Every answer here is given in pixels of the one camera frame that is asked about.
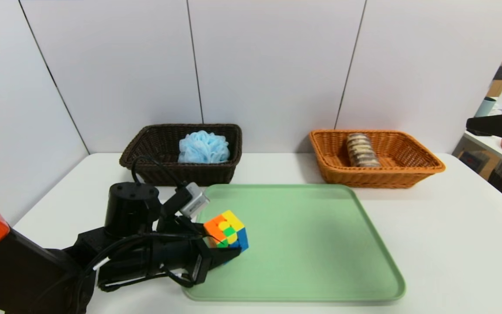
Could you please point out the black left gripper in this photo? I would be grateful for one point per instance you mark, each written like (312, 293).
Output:
(199, 267)

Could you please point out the colourful puzzle cube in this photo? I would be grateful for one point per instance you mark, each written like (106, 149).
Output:
(229, 229)

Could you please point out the blue mesh bath loofah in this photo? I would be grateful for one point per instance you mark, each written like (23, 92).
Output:
(203, 148)

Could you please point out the brown striped bread roll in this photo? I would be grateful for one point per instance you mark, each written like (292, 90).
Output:
(362, 150)

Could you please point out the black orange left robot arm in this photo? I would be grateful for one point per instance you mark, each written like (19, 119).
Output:
(37, 279)

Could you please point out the dark brown wicker basket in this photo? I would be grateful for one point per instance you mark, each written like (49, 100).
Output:
(155, 172)

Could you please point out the orange wicker basket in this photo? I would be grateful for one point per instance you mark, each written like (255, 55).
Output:
(399, 174)

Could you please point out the black pouch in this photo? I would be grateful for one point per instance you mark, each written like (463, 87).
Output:
(477, 132)

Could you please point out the teal cup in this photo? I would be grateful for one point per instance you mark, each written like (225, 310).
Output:
(484, 107)

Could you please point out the green plastic tray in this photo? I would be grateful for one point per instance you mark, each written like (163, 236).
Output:
(312, 253)

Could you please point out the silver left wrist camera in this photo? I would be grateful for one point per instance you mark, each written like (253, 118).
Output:
(195, 201)

